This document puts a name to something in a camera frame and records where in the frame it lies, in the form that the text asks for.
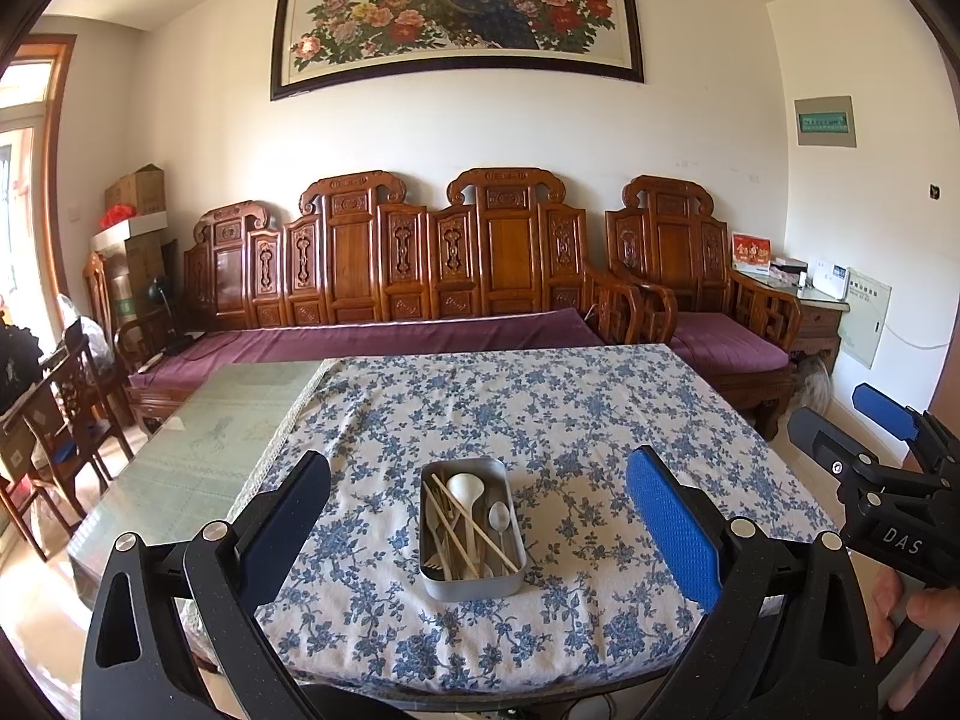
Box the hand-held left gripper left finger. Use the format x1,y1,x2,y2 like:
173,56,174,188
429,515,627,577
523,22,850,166
79,450,332,720

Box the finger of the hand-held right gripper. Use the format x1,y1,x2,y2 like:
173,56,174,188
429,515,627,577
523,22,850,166
787,406,880,500
853,382,960,477

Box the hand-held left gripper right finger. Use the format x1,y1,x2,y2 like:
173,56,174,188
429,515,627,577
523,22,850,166
626,444,880,720

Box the brown wooden chopstick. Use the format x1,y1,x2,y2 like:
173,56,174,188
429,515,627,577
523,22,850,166
424,491,462,582

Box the plain metal spoon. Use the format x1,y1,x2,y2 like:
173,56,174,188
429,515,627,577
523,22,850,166
487,502,512,563

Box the large white plastic ladle spoon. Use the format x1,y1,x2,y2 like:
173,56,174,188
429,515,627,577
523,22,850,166
446,472,485,578

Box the golden chopstick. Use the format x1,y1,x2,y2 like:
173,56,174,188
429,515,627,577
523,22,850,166
435,476,511,563
424,476,520,572

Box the rectangular metal utensil box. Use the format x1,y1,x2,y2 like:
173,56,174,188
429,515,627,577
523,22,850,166
418,459,526,602

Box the person's right hand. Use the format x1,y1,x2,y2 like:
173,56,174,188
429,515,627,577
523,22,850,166
870,561,960,665

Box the white plastic bag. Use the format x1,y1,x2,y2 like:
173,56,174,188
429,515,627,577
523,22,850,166
796,356,837,417

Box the wooden side table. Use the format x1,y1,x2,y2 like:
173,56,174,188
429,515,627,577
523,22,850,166
780,277,852,361

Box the white tabletop device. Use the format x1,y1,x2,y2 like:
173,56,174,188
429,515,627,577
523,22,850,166
806,259,852,301

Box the purple armchair cushion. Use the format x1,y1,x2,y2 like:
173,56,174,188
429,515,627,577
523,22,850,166
667,313,792,372

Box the blue floral tablecloth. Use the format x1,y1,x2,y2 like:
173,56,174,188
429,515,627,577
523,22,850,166
251,343,841,698

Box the red printed card box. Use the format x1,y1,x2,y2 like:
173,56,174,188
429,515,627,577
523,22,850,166
731,232,773,272

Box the carved wooden dining chair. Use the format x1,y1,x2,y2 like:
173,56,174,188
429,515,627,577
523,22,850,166
22,337,136,541

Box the carved wooden armchair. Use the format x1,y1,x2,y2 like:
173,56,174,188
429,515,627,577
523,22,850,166
604,175,802,440

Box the black desk lamp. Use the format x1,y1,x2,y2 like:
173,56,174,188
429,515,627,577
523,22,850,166
146,276,192,357

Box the carved wooden sofa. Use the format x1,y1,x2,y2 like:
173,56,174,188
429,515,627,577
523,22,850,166
127,167,646,436

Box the clear plastic bag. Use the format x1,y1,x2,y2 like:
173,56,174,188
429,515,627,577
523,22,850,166
58,296,113,361

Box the dark cardboard box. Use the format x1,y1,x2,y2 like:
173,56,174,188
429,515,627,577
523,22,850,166
112,236,177,316

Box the tall-back wooden chair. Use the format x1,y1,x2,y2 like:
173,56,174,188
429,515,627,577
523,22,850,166
81,251,177,421

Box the black clothing pile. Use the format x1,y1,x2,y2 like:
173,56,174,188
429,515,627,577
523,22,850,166
0,322,46,421

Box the white lidded box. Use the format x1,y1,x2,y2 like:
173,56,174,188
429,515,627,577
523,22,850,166
90,211,170,252

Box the brown cardboard box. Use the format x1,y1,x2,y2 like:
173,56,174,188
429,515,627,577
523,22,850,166
103,163,166,218

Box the framed peacock flower painting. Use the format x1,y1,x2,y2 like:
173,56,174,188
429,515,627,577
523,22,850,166
270,0,646,102

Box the white wall cable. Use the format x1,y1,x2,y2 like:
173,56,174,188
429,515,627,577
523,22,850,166
885,319,947,352

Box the white wall cabinet panel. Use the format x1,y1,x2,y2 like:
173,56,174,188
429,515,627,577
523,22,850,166
838,266,893,368

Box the grey wall electrical panel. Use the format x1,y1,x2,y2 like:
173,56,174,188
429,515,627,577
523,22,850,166
793,95,857,147

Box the wooden window frame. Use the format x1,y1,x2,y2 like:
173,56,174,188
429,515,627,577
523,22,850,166
0,34,78,316

